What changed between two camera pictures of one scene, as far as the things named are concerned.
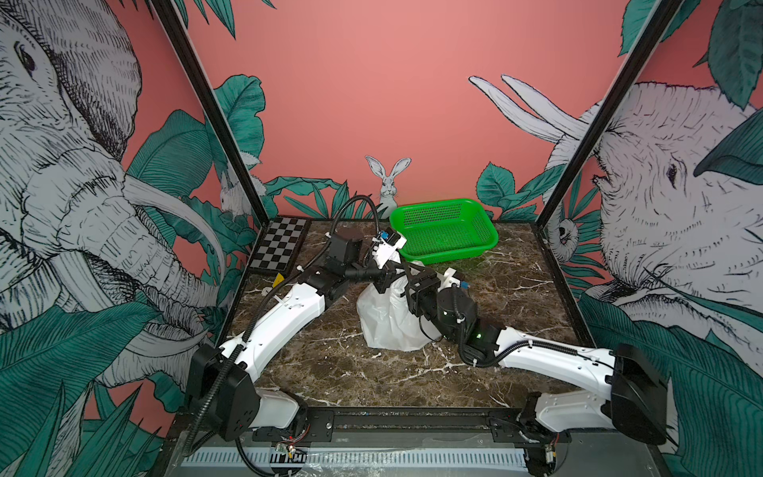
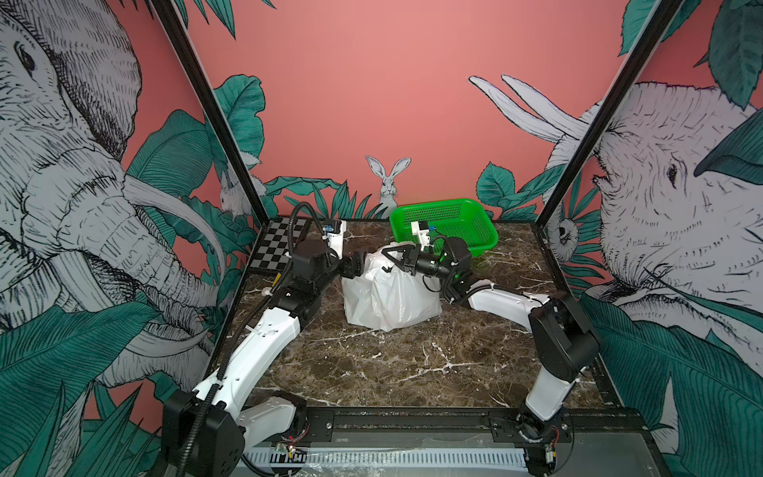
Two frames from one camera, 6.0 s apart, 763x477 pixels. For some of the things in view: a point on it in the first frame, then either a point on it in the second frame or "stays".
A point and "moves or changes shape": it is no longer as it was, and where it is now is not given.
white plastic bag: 387,319 moves or changes shape
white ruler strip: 269,457 stays
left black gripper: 387,273 -> 357,268
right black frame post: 641,57 stays
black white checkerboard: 279,244 stays
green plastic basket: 444,230 stays
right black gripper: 431,280 -> 413,256
